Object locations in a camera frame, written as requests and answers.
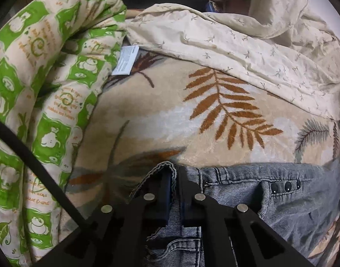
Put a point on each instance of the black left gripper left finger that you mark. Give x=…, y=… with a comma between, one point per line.
x=149, y=207

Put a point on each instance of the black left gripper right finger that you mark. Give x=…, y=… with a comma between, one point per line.
x=196, y=208

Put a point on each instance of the blue denim jeans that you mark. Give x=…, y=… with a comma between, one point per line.
x=300, y=202

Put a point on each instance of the beige leaf pattern fleece blanket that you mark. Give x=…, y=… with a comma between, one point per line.
x=178, y=111

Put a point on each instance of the white care label tag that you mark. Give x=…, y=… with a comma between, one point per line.
x=126, y=60

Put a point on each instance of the cream floral duvet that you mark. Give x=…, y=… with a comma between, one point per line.
x=279, y=46

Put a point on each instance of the green panda print quilt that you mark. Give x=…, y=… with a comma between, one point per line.
x=55, y=56

